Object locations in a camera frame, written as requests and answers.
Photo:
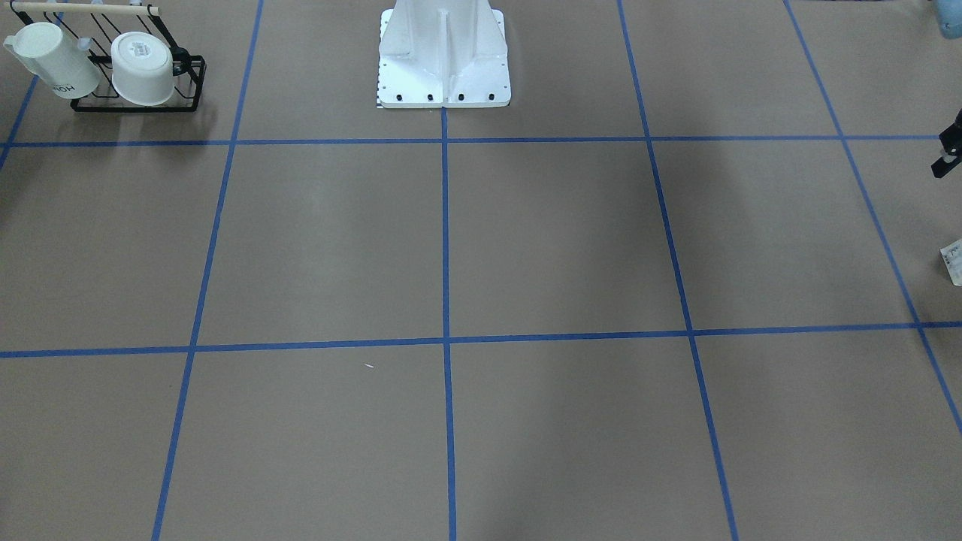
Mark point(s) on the black wire cup rack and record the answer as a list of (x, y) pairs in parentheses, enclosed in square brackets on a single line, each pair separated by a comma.
[(104, 57)]

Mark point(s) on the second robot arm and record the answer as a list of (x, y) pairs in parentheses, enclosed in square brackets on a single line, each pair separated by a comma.
[(948, 17)]

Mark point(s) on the white mug with lettering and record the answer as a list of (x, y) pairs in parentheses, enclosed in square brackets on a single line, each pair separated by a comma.
[(47, 52)]

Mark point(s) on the milk carton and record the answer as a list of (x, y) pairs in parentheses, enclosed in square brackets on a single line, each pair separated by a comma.
[(952, 260)]

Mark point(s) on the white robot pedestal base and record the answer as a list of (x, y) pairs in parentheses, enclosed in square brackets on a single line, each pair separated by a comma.
[(436, 54)]

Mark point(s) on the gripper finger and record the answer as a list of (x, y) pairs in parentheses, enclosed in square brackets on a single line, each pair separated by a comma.
[(950, 149)]

